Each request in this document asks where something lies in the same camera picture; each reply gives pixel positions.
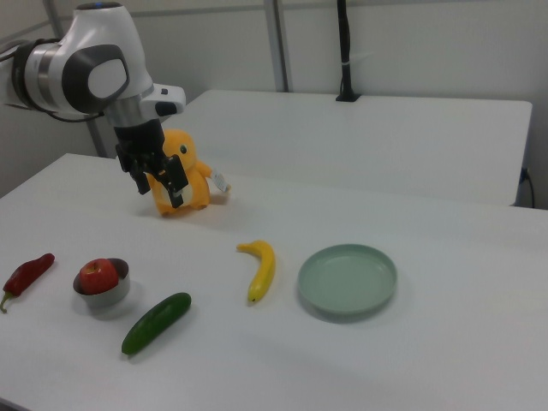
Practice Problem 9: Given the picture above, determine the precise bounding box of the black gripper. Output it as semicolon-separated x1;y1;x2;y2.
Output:
112;118;190;210

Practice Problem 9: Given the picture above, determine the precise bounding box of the yellow banana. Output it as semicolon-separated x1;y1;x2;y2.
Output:
235;239;277;305

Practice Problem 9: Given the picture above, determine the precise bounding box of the light green plastic plate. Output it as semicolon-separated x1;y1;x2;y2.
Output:
297;243;398;324

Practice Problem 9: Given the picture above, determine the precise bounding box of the orange plush toy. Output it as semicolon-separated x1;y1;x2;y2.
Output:
145;128;214;219

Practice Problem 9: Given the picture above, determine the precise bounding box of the white paper tag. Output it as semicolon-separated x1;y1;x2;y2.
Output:
210;170;233;193

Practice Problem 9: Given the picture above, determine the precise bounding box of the red apple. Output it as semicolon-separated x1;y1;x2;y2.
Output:
79;257;121;295

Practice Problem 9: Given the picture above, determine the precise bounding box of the small metal bowl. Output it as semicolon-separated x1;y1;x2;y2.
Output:
72;257;132;308

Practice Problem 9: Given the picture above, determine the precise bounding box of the green cucumber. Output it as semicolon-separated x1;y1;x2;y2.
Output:
121;292;193;355

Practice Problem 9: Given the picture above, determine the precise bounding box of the red chili pepper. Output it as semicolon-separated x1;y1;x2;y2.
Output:
0;253;57;314

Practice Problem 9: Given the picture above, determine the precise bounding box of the white table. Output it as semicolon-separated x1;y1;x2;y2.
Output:
160;88;534;208

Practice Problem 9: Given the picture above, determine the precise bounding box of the black pole with base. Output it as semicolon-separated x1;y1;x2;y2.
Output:
335;0;361;103

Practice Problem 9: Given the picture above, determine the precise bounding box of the wide grey partition post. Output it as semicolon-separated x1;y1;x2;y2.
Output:
262;0;293;92

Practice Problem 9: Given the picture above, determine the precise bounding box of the black wall cable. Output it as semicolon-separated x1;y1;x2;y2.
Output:
519;167;537;209

